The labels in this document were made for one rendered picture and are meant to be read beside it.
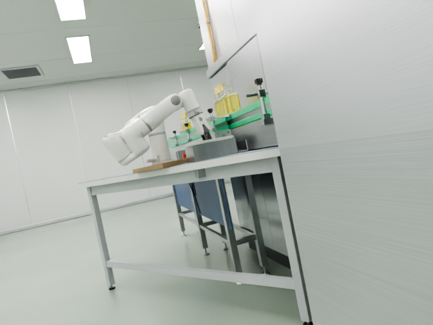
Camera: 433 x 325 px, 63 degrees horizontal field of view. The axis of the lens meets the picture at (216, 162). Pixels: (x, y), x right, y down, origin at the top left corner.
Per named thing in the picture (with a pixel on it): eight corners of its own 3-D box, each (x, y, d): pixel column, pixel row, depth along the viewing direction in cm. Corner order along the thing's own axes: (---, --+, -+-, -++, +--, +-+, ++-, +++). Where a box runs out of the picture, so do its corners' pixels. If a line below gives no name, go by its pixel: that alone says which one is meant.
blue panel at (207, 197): (259, 221, 206) (245, 149, 205) (231, 229, 201) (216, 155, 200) (194, 200, 358) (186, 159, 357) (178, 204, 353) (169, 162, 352)
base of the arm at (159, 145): (155, 164, 184) (149, 135, 184) (142, 167, 193) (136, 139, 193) (178, 159, 195) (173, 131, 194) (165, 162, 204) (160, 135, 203)
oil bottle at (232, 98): (245, 126, 196) (238, 88, 196) (236, 128, 195) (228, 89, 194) (241, 128, 202) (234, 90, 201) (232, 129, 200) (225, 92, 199)
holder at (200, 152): (248, 151, 175) (245, 135, 175) (195, 162, 167) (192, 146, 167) (236, 153, 191) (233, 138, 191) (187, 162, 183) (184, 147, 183)
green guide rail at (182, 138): (216, 131, 195) (213, 117, 194) (214, 131, 194) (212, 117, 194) (165, 150, 362) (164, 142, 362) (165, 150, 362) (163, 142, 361)
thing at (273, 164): (311, 330, 143) (277, 156, 141) (107, 289, 242) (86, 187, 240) (320, 318, 150) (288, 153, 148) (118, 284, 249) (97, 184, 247)
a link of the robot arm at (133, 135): (136, 118, 181) (154, 141, 185) (102, 144, 177) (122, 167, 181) (140, 117, 166) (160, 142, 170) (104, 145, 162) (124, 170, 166)
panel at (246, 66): (321, 79, 143) (305, -5, 142) (315, 80, 142) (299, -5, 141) (241, 114, 229) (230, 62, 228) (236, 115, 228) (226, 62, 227)
